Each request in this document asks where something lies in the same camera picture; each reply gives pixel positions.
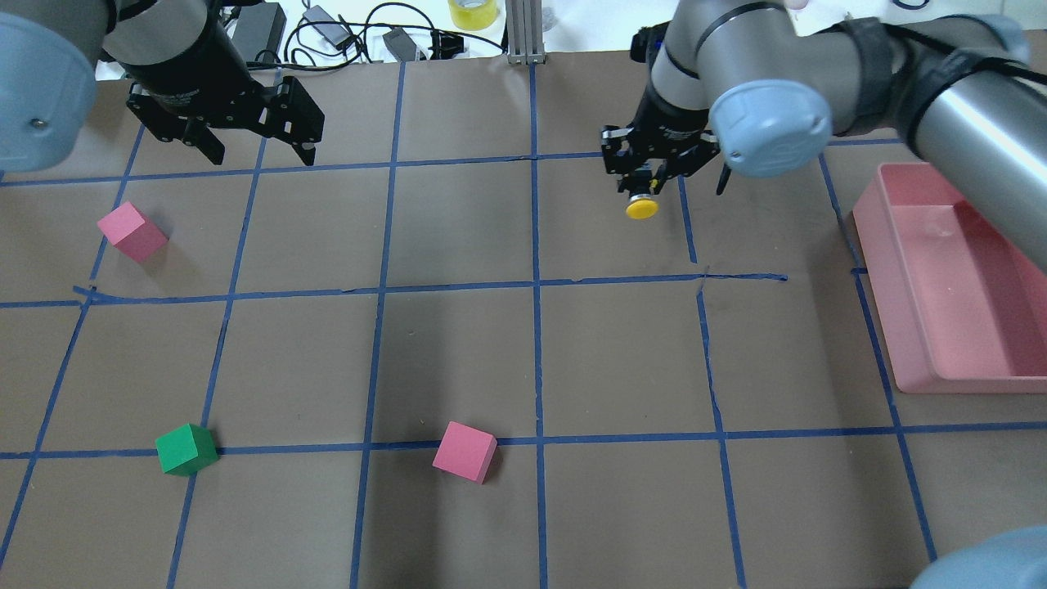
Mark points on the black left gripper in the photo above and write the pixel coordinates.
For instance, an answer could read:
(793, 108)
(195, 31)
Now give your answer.
(190, 75)

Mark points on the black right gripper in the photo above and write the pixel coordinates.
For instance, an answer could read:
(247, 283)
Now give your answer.
(672, 123)

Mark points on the yellow push button switch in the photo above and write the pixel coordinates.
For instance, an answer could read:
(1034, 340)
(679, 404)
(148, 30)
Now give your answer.
(642, 207)

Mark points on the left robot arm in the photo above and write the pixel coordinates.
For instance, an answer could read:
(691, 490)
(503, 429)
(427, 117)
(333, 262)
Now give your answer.
(49, 54)

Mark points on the green cube near left arm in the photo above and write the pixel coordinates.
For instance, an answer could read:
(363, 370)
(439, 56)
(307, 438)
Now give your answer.
(186, 450)

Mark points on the black power adapter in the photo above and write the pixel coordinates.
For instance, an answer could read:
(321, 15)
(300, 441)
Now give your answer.
(257, 33)

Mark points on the pink cube far side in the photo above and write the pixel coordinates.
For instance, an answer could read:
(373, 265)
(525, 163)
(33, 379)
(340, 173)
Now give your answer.
(132, 233)

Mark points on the pink cube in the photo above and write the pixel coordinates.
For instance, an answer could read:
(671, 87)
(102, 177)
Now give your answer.
(132, 233)
(465, 452)

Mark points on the yellow tape roll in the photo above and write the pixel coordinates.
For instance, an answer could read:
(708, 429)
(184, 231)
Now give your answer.
(470, 15)

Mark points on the pink cube centre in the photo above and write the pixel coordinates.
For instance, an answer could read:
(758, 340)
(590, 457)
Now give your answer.
(465, 452)

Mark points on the pink plastic tray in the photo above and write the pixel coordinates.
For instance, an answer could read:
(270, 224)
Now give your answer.
(963, 310)

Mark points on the aluminium frame post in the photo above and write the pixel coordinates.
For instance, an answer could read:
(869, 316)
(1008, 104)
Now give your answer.
(523, 26)

